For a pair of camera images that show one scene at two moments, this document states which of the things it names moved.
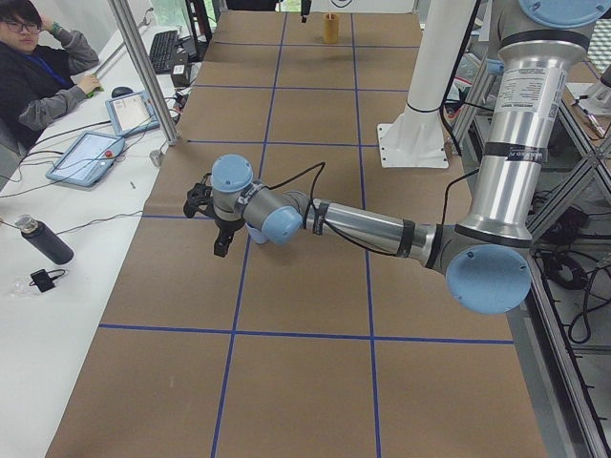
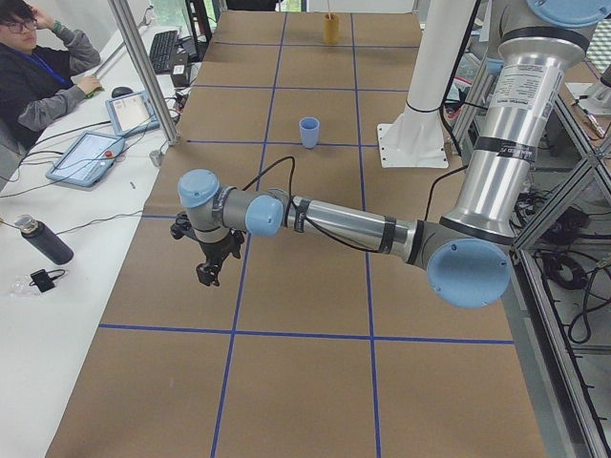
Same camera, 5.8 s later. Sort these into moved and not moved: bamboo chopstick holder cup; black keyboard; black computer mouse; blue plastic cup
Moved: blue plastic cup
Not moved: bamboo chopstick holder cup; black computer mouse; black keyboard
